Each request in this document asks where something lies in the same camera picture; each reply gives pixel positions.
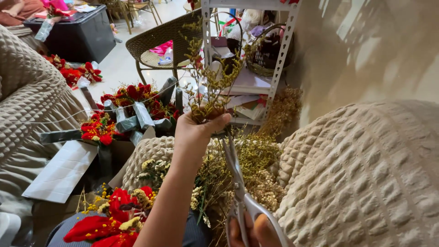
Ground person's left hand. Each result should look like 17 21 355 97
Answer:
174 110 232 151

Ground person's right hand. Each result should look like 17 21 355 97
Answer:
228 213 280 247

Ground silver scissors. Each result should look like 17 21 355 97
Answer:
221 135 292 247

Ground dried yellow flower sprig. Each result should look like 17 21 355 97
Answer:
181 16 245 125

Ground heap of dried filler flowers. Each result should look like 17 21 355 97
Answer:
137 132 289 247

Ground beige textured sofa armrest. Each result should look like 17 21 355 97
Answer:
274 99 439 247

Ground bundle of dried brown flowers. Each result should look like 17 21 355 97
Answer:
257 87 304 138

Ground beige textured cushion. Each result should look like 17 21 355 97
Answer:
122 136 215 193

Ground red artificial flower bouquet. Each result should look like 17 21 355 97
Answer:
63 185 159 247

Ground white metal shelf rack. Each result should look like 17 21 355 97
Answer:
202 0 302 126

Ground carton of wrapped red bouquets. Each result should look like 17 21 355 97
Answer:
39 76 186 179

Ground clear plastic bottle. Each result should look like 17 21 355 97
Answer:
158 47 174 66

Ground pink cloth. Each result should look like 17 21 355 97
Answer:
149 40 174 57

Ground white cardboard sheet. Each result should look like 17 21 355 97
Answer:
22 140 99 204

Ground brown wicker chair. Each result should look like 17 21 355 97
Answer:
125 8 207 86

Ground heap of red flowers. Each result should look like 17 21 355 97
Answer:
43 54 103 88

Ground wooden chairs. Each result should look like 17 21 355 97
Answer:
102 0 164 35

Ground beige textured sofa cover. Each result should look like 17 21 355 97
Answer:
0 25 90 223

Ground black storage box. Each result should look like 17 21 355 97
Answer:
23 5 117 64

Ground grey wrapped red bouquet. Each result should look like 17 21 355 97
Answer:
34 0 72 42

